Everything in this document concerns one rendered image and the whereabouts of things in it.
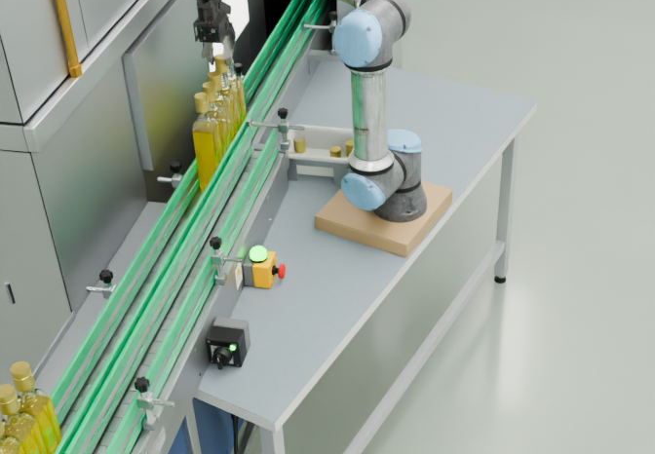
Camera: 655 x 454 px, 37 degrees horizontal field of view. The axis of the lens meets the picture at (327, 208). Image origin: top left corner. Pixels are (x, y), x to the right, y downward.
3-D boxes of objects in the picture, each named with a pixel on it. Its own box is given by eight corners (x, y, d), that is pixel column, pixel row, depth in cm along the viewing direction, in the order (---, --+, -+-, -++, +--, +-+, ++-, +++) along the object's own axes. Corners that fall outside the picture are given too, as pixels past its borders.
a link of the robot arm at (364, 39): (406, 193, 261) (406, 0, 229) (377, 222, 252) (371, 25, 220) (368, 180, 267) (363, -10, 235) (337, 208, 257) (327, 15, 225)
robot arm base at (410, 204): (435, 198, 277) (436, 168, 271) (414, 228, 266) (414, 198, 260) (386, 185, 282) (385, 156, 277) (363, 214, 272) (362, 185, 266)
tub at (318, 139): (293, 147, 309) (291, 123, 304) (364, 153, 304) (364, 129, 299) (279, 178, 295) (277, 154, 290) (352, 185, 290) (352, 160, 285)
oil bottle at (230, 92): (225, 145, 288) (216, 80, 275) (244, 147, 287) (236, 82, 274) (218, 156, 283) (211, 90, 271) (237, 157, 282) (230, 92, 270)
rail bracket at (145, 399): (148, 419, 204) (138, 372, 196) (182, 424, 202) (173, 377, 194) (141, 434, 201) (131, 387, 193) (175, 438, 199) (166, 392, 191)
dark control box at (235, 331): (219, 341, 240) (215, 316, 235) (251, 346, 238) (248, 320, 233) (209, 365, 233) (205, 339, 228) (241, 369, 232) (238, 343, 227)
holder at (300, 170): (277, 147, 310) (275, 126, 305) (364, 155, 304) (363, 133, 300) (262, 177, 297) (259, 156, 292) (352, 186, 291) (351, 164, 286)
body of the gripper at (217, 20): (194, 44, 258) (188, 0, 251) (205, 29, 265) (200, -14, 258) (222, 46, 257) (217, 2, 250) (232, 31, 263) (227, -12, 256)
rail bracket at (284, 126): (250, 141, 288) (247, 103, 281) (307, 146, 284) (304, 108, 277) (248, 147, 286) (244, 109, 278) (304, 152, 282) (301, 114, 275)
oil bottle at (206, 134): (207, 178, 274) (197, 111, 262) (225, 180, 273) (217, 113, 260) (199, 190, 270) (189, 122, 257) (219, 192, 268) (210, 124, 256)
